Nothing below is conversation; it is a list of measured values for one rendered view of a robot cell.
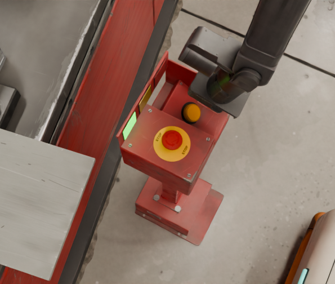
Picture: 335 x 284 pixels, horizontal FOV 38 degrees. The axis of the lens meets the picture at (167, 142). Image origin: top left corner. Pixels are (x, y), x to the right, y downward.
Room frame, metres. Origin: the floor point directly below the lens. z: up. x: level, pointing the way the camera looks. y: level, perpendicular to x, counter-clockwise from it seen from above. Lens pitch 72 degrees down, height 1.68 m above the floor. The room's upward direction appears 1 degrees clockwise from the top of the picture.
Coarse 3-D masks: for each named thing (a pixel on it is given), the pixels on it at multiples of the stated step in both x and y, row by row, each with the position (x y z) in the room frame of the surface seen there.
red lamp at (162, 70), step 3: (165, 60) 0.45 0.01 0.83; (165, 63) 0.45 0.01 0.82; (162, 66) 0.43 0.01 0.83; (165, 66) 0.45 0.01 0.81; (159, 69) 0.43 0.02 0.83; (162, 69) 0.43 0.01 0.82; (165, 69) 0.45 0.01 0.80; (159, 72) 0.42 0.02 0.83; (162, 72) 0.43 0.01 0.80; (156, 75) 0.41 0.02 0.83; (159, 75) 0.42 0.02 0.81; (162, 75) 0.43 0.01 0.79; (156, 78) 0.41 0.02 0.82; (159, 78) 0.42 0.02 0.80; (156, 81) 0.41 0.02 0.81; (156, 84) 0.41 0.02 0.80
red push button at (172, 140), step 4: (168, 132) 0.31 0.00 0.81; (172, 132) 0.31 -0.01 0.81; (176, 132) 0.31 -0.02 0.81; (164, 136) 0.30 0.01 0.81; (168, 136) 0.30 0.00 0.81; (172, 136) 0.30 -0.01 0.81; (176, 136) 0.30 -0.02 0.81; (180, 136) 0.30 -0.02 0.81; (164, 140) 0.29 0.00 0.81; (168, 140) 0.29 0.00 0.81; (172, 140) 0.29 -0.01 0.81; (176, 140) 0.29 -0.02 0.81; (180, 140) 0.29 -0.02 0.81; (164, 144) 0.28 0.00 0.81; (168, 144) 0.28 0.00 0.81; (172, 144) 0.28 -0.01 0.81; (176, 144) 0.28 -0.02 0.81; (180, 144) 0.28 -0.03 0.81; (168, 148) 0.28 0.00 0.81; (172, 148) 0.28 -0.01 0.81; (176, 148) 0.28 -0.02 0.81
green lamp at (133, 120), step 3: (135, 114) 0.34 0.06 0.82; (132, 117) 0.33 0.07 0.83; (135, 117) 0.34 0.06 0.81; (129, 120) 0.32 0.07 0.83; (132, 120) 0.33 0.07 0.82; (135, 120) 0.33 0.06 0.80; (129, 123) 0.32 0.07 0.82; (132, 123) 0.33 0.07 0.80; (126, 126) 0.31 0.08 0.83; (129, 126) 0.32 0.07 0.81; (132, 126) 0.32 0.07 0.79; (126, 129) 0.31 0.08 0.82; (129, 129) 0.31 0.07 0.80; (123, 132) 0.30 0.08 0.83; (126, 132) 0.30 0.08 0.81; (126, 135) 0.30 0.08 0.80
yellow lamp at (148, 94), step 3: (150, 87) 0.39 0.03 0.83; (150, 90) 0.39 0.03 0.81; (147, 93) 0.38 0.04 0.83; (150, 93) 0.39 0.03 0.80; (144, 96) 0.37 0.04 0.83; (147, 96) 0.38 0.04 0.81; (144, 99) 0.37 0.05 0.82; (147, 99) 0.38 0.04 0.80; (141, 102) 0.36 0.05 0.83; (144, 102) 0.37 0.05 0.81; (141, 105) 0.36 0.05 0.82; (144, 105) 0.37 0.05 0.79; (141, 108) 0.36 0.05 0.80; (141, 111) 0.36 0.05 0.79
